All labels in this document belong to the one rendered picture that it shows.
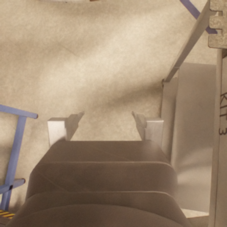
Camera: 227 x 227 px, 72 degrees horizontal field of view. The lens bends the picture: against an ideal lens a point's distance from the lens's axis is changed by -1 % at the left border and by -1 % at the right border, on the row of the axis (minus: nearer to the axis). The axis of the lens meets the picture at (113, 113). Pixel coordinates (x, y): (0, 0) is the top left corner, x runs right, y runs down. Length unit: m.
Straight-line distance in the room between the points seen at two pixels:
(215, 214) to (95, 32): 1.08
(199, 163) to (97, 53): 0.82
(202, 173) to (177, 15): 0.93
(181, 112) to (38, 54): 0.96
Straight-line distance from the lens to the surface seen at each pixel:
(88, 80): 1.00
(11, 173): 1.01
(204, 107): 0.68
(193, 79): 0.69
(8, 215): 0.83
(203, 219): 1.02
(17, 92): 1.19
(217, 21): 0.30
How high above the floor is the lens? 0.91
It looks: 79 degrees down
